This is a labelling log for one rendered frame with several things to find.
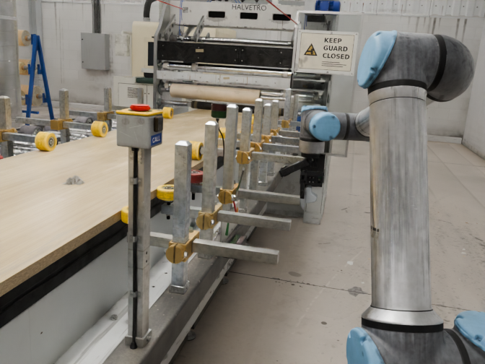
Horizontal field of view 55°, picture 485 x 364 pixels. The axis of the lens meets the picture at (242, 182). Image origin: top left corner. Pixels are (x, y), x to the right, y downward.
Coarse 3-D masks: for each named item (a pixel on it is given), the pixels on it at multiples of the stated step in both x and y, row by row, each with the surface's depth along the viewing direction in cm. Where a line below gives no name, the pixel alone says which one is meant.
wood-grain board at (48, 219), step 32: (192, 128) 298; (0, 160) 180; (32, 160) 184; (64, 160) 187; (96, 160) 191; (160, 160) 198; (192, 160) 202; (0, 192) 141; (32, 192) 143; (64, 192) 145; (96, 192) 147; (0, 224) 116; (32, 224) 117; (64, 224) 119; (96, 224) 120; (0, 256) 98; (32, 256) 99; (0, 288) 87
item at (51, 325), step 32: (160, 224) 166; (192, 224) 203; (64, 256) 109; (96, 256) 123; (160, 256) 170; (32, 288) 99; (64, 288) 110; (96, 288) 125; (0, 320) 90; (32, 320) 100; (64, 320) 112; (96, 320) 128; (192, 320) 220; (0, 352) 91; (32, 352) 101
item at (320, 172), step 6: (306, 156) 165; (312, 156) 165; (318, 156) 165; (324, 156) 165; (312, 162) 167; (318, 162) 166; (324, 162) 166; (306, 168) 168; (312, 168) 168; (318, 168) 167; (300, 174) 167; (306, 174) 167; (312, 174) 166; (318, 174) 165; (300, 180) 167; (306, 180) 167; (312, 180) 168; (318, 180) 168; (318, 186) 166
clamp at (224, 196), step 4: (236, 184) 180; (220, 188) 172; (232, 188) 173; (236, 188) 176; (220, 192) 170; (224, 192) 170; (228, 192) 169; (232, 192) 171; (220, 196) 170; (224, 196) 171; (228, 196) 170; (220, 200) 171; (224, 200) 170; (228, 200) 170
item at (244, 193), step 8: (192, 184) 179; (200, 184) 180; (192, 192) 181; (200, 192) 179; (216, 192) 178; (240, 192) 176; (248, 192) 175; (256, 192) 174; (264, 192) 175; (272, 192) 176; (264, 200) 174; (272, 200) 174; (280, 200) 173; (288, 200) 172; (296, 200) 171
